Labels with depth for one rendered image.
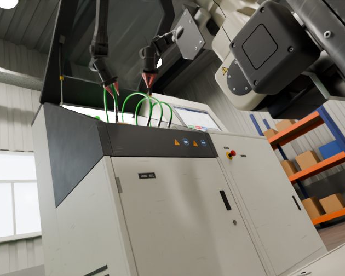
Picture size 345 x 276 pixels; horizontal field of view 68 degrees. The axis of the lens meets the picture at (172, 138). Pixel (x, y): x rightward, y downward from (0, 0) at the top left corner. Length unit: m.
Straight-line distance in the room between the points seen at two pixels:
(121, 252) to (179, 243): 0.23
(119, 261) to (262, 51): 0.75
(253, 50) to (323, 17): 0.18
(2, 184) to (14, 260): 1.31
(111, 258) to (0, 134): 5.08
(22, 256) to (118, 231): 4.26
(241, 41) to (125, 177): 0.64
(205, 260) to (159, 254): 0.21
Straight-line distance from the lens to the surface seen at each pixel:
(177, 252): 1.02
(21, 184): 5.53
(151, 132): 1.19
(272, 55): 0.54
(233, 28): 0.75
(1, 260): 5.06
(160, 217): 1.01
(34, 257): 5.20
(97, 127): 1.06
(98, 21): 1.37
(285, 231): 1.65
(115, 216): 0.93
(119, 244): 0.93
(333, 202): 6.38
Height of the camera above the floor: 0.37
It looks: 25 degrees up
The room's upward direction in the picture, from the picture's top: 20 degrees counter-clockwise
